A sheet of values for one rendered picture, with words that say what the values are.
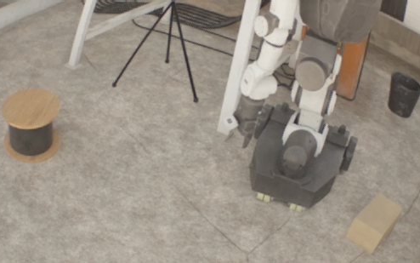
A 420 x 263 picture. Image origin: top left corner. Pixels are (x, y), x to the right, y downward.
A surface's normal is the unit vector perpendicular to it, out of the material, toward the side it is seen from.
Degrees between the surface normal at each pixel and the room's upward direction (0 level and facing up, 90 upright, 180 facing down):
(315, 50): 46
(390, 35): 90
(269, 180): 90
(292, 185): 90
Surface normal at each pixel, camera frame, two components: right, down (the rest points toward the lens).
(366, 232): -0.66, 0.29
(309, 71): -0.35, 0.45
